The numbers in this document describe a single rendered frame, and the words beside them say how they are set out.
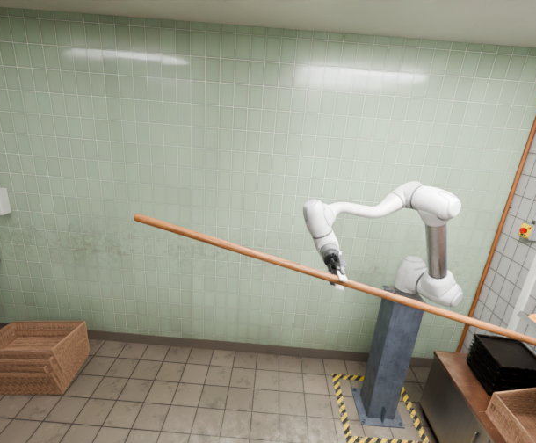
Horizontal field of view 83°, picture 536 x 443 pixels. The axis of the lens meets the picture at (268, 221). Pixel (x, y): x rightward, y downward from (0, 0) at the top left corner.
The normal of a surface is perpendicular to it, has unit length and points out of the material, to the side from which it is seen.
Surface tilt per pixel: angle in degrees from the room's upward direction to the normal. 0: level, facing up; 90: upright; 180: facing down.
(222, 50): 90
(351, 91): 90
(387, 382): 90
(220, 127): 90
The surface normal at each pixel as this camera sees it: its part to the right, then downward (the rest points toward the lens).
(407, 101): -0.04, 0.32
